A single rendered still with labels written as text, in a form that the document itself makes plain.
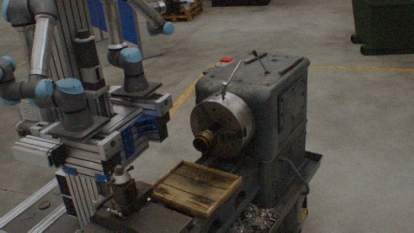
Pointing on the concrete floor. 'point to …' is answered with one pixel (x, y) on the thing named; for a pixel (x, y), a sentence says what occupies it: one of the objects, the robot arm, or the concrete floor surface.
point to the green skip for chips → (384, 26)
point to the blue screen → (98, 16)
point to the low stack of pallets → (186, 12)
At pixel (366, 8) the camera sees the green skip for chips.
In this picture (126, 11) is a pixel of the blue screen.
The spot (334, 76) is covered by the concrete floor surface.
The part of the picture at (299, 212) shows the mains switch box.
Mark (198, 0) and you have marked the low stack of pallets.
